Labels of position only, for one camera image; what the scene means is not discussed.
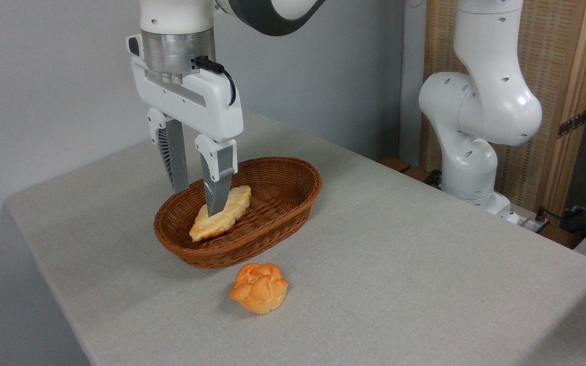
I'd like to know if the dark metal screen hinge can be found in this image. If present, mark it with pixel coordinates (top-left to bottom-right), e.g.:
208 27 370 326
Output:
557 109 586 139

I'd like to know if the round knotted bread roll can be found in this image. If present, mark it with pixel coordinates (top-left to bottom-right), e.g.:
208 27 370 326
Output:
228 262 289 316

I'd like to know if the long braided bread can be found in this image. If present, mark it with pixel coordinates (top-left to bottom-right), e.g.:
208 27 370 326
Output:
189 185 252 243

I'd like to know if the brown oval wicker basket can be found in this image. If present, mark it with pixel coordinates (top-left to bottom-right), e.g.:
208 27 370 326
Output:
153 157 323 269

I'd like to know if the wooden rattan folding screen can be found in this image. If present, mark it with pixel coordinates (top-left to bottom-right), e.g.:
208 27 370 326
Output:
420 0 586 215

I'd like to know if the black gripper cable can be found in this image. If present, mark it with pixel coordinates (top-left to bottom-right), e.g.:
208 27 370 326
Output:
194 55 237 107

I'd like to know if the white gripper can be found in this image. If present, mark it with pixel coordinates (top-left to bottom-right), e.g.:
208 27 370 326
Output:
126 34 245 217

